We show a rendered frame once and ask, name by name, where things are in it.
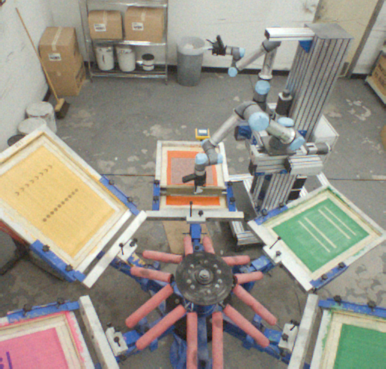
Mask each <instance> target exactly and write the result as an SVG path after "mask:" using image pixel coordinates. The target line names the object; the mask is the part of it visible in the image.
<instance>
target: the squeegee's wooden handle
mask: <svg viewBox="0 0 386 369"><path fill-rule="evenodd" d="M194 188H195V186H193V185H167V195H170V194H190V195H194ZM199 189H200V190H203V192H199V193H196V195H222V186H199Z"/></svg>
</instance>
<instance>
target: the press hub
mask: <svg viewBox="0 0 386 369"><path fill-rule="evenodd" d="M174 282H176V286H177V287H178V290H179V292H180V293H181V295H183V297H181V296H179V295H177V294H175V293H172V294H171V295H169V296H168V297H167V298H166V299H165V315H166V314H168V313H169V312H172V311H173V310H174V309H175V308H177V307H178V306H179V304H180V303H181V304H183V306H186V304H187V303H188V302H191V303H193V312H196V313H197V318H204V317H206V324H207V343H211V342H213V314H212V312H213V311H214V309H215V308H216V304H217V303H218V306H220V307H222V306H221V304H220V303H222V304H223V305H224V304H225V303H228V304H229V306H231V307H232V308H233V299H232V295H231V294H230V293H231V289H232V286H233V274H232V270H231V268H229V266H228V264H227V263H226V262H225V261H224V260H223V259H222V258H221V257H219V256H218V255H216V254H213V253H210V252H206V251H199V252H194V253H192V254H189V255H188V256H186V257H184V258H183V259H182V260H181V261H180V263H179V265H178V266H177V269H176V280H175V281H174ZM219 302H220V303H219ZM191 303H189V305H188V306H187V307H186V309H187V311H186V312H187V313H188V312H191ZM174 326H175V327H176V328H175V329H173V332H174V333H175V335H177V336H178V338H180V339H181V340H182V341H181V343H180V344H179V345H178V343H177V342H176V341H174V342H173V345H172V346H171V347H170V351H169V359H170V363H171V364H172V366H173V368H174V369H176V366H177V365H178V363H179V360H180V358H181V355H182V353H183V350H184V349H186V350H187V315H186V316H184V317H183V318H181V319H180V320H178V321H176V322H175V323H174Z"/></svg>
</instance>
